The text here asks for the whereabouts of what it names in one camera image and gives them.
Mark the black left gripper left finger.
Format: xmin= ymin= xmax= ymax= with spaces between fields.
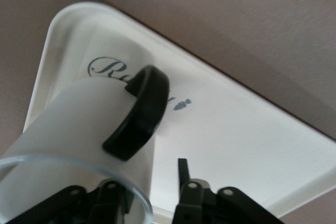
xmin=10 ymin=179 xmax=132 ymax=224

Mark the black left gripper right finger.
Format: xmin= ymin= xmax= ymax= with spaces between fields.
xmin=172 ymin=157 xmax=286 ymax=224

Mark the white cup black handle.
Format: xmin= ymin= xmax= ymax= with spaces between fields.
xmin=0 ymin=66 xmax=171 ymax=224

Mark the cream rabbit print tray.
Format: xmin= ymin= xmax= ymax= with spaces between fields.
xmin=22 ymin=1 xmax=336 ymax=224

